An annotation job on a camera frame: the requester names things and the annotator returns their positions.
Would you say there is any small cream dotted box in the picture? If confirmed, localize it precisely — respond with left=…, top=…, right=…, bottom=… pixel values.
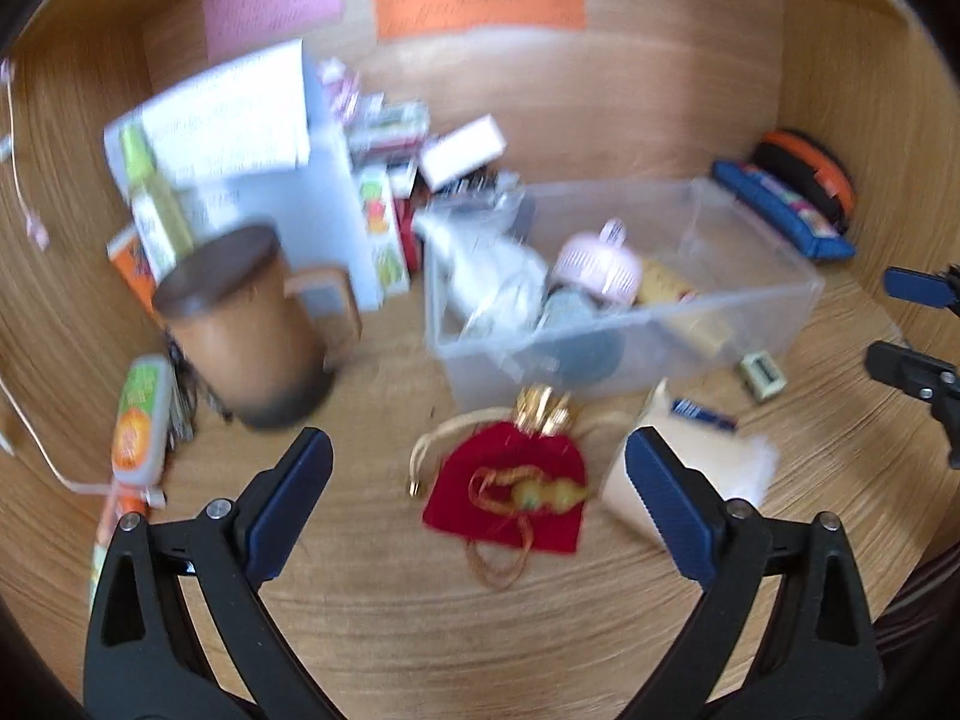
left=737, top=351, right=788, bottom=403

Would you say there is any round cream lidded tub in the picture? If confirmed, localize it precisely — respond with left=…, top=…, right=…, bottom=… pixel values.
left=598, top=377, right=783, bottom=542

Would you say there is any yellow lotion bottle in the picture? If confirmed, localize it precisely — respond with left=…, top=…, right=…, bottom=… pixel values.
left=635, top=257, right=731, bottom=358

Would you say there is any red velvet gift pouch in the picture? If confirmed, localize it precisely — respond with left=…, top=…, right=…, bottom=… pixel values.
left=409, top=385, right=590, bottom=592

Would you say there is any pink round case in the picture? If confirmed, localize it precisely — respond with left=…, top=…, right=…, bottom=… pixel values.
left=550, top=218, right=643, bottom=307

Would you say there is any white drawstring cloth bag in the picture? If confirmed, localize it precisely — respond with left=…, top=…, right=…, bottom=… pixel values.
left=413, top=211, right=548, bottom=338

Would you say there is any black orange zip case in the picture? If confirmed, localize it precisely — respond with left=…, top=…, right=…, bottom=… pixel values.
left=750, top=128, right=857, bottom=234

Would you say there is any blue patchwork pouch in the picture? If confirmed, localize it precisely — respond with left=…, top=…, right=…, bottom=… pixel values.
left=711, top=160, right=856, bottom=262

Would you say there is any small blue card packet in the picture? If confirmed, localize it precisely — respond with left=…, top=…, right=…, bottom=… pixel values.
left=670, top=398, right=737, bottom=433

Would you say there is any orange green glue tube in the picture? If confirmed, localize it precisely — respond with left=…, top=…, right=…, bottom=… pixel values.
left=110, top=355, right=176, bottom=489

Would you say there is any brown lidded mug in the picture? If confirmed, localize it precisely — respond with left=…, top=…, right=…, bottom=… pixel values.
left=151, top=223, right=363, bottom=431

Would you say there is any clear plastic storage bin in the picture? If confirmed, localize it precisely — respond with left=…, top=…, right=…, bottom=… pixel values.
left=412, top=177, right=823, bottom=411

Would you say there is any white paper bag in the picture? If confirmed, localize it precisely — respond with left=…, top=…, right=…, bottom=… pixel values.
left=103, top=39, right=384, bottom=312

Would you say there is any small white pink box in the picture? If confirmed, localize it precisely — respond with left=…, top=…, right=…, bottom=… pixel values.
left=418, top=115, right=508, bottom=190

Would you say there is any stack of books and packets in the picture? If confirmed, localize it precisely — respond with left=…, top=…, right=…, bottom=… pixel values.
left=317, top=59, right=431, bottom=298

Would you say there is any orange paper note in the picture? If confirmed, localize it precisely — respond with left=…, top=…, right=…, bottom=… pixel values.
left=373, top=0, right=587, bottom=41

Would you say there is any pink sticky note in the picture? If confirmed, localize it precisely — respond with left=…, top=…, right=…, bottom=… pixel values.
left=202, top=0, right=343, bottom=60

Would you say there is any white hanging cable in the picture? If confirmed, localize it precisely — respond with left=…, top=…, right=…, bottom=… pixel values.
left=0, top=58, right=114, bottom=497

